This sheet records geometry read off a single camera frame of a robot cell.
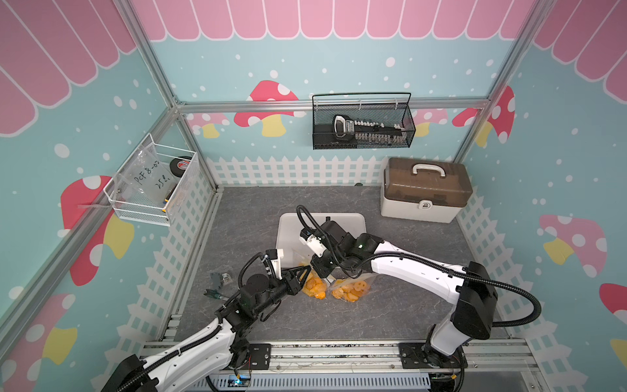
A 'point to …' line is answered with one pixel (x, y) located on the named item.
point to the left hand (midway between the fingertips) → (309, 273)
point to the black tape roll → (178, 166)
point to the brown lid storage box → (424, 189)
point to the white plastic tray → (297, 252)
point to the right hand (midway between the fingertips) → (312, 263)
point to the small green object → (359, 184)
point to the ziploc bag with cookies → (315, 286)
